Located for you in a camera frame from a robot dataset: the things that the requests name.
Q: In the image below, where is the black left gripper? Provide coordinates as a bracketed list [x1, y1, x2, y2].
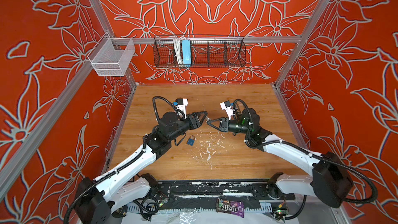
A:
[168, 110, 206, 142]

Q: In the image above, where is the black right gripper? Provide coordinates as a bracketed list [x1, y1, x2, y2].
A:
[207, 118, 254, 136]

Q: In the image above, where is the blue padlock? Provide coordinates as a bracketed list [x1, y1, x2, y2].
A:
[187, 135, 196, 146]

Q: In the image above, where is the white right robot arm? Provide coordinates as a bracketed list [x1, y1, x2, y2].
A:
[207, 99, 378, 208]

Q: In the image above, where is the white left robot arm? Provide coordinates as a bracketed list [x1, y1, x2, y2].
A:
[63, 96, 208, 224]

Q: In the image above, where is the blue white box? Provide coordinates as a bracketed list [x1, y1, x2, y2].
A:
[181, 39, 192, 67]

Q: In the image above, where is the purple candy bag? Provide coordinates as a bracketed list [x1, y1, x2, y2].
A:
[216, 199, 245, 218]

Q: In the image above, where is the clear plastic sheet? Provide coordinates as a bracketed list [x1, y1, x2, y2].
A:
[150, 211, 211, 224]

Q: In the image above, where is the clear mesh basket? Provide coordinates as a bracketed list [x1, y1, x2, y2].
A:
[88, 33, 135, 77]

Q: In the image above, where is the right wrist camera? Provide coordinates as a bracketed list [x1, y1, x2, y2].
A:
[220, 101, 234, 120]

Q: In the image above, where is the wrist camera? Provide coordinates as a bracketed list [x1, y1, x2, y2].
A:
[220, 101, 234, 120]
[173, 98, 188, 119]

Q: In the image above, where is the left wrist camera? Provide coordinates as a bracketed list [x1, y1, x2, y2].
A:
[173, 98, 188, 119]

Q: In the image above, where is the black wire basket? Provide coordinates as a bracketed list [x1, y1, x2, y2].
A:
[153, 35, 247, 68]

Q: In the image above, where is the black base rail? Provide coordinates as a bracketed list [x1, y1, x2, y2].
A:
[150, 179, 296, 211]

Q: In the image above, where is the white cable bundle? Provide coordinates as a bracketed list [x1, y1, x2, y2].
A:
[172, 37, 184, 65]

